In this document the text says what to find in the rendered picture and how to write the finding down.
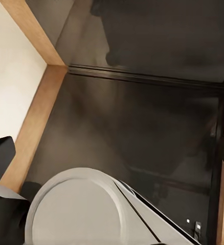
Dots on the cabinet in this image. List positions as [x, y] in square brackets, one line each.
[178, 41]
[160, 138]

